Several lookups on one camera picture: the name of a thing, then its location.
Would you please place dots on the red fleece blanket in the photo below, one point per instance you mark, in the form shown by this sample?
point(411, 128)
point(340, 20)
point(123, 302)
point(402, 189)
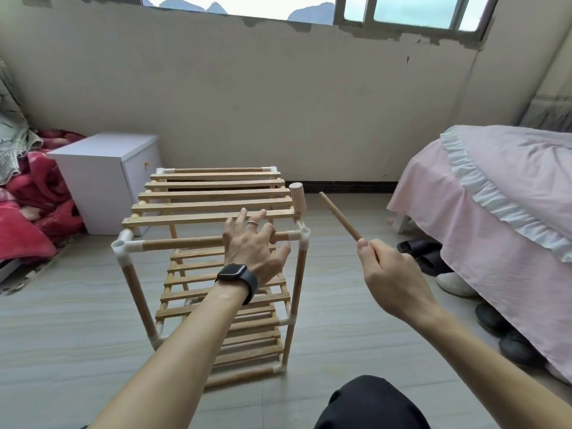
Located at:
point(36, 201)

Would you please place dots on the person's right forearm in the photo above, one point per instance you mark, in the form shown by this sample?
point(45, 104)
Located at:
point(500, 375)

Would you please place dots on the window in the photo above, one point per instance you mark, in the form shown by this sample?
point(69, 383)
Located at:
point(357, 6)

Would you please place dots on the person's left hand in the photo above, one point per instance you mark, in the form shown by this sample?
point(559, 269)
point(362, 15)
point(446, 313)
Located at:
point(255, 247)

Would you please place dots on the pale green cloth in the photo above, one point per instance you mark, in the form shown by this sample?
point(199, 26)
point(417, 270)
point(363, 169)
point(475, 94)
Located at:
point(13, 138)

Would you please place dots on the black slipper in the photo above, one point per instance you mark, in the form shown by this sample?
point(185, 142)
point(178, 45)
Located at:
point(416, 247)
point(433, 261)

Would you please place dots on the person's left forearm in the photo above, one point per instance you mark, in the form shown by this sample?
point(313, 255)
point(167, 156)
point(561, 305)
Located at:
point(170, 366)

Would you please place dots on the grey pleated curtain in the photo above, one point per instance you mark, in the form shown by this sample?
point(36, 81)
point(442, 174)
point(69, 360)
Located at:
point(547, 111)

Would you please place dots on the white box cabinet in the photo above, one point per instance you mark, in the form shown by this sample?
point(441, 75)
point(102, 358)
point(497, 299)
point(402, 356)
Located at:
point(103, 178)

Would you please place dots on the white shoe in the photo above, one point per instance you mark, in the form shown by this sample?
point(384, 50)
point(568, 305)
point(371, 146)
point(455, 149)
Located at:
point(456, 284)

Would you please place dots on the pink ruffled bed skirt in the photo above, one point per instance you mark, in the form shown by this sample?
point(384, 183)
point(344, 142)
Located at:
point(500, 219)

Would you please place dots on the dark shoe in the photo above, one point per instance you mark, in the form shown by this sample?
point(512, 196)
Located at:
point(491, 317)
point(520, 348)

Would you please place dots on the single white connector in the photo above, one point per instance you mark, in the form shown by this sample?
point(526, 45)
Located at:
point(123, 247)
point(158, 339)
point(273, 169)
point(304, 235)
point(159, 171)
point(288, 321)
point(284, 365)

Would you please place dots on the black smartwatch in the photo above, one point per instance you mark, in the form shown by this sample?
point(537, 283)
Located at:
point(237, 281)

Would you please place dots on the wooden mallet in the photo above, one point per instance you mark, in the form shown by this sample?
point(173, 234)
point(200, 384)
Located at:
point(344, 220)

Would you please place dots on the white bed leg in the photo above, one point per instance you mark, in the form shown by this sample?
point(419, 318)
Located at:
point(398, 223)

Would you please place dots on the person's right hand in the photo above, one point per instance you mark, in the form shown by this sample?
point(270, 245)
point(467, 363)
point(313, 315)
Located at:
point(393, 283)

